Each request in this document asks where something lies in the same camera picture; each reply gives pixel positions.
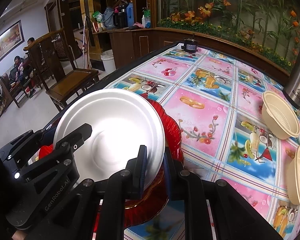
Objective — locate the colourful fruit pattern tablecloth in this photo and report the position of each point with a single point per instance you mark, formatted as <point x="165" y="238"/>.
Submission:
<point x="216" y="101"/>

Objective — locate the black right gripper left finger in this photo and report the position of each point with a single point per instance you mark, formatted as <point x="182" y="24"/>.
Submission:
<point x="126" y="184"/>

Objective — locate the white plastic bucket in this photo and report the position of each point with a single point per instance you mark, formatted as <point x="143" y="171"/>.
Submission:
<point x="107" y="58"/>

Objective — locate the wooden chair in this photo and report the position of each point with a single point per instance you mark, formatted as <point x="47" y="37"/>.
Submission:
<point x="67" y="84"/>

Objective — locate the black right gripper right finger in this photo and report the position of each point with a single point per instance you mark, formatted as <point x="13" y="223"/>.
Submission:
<point x="213" y="210"/>

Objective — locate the framed wall painting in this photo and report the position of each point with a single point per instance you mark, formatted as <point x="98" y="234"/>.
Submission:
<point x="10" y="39"/>

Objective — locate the red scalloped plate gold rim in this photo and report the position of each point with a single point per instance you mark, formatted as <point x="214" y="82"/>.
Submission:
<point x="154" y="197"/>

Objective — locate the white round plate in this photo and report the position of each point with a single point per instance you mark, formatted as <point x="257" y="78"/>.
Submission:
<point x="121" y="122"/>

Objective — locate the wooden side counter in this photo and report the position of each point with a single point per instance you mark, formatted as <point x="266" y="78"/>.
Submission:
<point x="130" y="45"/>

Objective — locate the blue water container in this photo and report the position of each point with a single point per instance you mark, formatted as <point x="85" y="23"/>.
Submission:
<point x="130" y="14"/>

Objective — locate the small black round device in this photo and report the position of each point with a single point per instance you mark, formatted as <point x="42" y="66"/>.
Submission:
<point x="189" y="45"/>

